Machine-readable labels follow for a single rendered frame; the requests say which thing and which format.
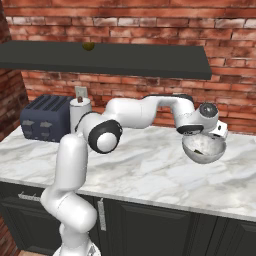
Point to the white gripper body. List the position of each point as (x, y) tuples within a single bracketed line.
[(213, 134)]

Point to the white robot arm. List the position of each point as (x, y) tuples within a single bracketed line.
[(126, 111)]

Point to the silver metal bowl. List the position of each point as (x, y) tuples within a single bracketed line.
[(204, 154)]

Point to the black cabinet door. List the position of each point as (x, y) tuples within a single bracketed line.
[(150, 230), (233, 238)]

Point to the white paper towel roll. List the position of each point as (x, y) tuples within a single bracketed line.
[(78, 111)]

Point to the brown green kiwi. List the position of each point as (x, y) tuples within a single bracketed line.
[(88, 46)]

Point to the dark blue toaster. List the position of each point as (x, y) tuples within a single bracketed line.
[(45, 118)]

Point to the black drawer front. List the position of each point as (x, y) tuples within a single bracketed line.
[(23, 223)]

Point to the dark grey wall shelf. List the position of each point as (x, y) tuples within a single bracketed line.
[(133, 60)]

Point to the white wall outlet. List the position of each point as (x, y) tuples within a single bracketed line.
[(81, 90)]

